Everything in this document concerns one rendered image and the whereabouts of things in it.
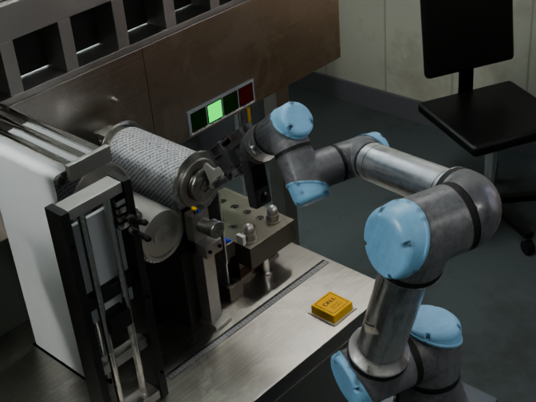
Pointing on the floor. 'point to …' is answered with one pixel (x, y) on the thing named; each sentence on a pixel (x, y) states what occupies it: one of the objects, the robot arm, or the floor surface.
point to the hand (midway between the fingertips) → (217, 186)
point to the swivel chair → (459, 61)
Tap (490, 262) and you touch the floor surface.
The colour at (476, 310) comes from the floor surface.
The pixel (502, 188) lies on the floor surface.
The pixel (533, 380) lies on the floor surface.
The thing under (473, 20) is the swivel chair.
